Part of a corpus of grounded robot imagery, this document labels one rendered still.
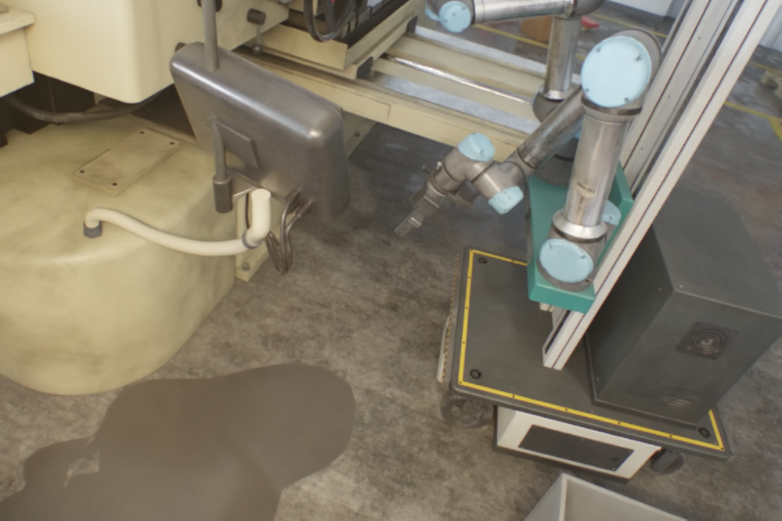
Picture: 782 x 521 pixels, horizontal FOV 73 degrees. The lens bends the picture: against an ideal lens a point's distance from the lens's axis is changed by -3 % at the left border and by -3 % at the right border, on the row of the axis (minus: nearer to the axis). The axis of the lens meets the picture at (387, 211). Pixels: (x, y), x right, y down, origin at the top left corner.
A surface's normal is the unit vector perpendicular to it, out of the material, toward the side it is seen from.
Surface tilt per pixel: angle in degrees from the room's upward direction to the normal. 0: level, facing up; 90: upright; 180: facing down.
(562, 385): 0
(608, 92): 80
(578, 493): 90
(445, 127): 90
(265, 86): 19
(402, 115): 90
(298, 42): 90
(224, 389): 0
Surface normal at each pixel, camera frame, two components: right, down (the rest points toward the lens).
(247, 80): 0.00, -0.59
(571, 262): -0.55, 0.53
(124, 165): 0.18, -0.78
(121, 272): 0.64, 0.56
